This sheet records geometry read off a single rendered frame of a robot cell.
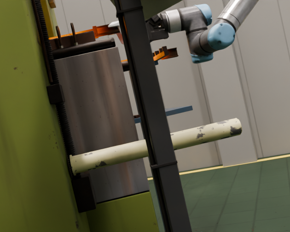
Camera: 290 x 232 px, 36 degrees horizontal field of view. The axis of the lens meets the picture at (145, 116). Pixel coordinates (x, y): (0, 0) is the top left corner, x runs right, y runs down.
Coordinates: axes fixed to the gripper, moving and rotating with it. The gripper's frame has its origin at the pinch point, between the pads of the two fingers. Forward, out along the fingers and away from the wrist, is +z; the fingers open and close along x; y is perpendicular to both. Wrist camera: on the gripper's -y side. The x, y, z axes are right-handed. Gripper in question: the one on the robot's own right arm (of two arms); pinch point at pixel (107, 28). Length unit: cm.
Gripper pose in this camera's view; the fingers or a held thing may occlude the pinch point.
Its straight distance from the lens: 151.1
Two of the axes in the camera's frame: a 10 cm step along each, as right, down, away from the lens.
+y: 2.2, 9.8, 0.3
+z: -9.7, 2.2, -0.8
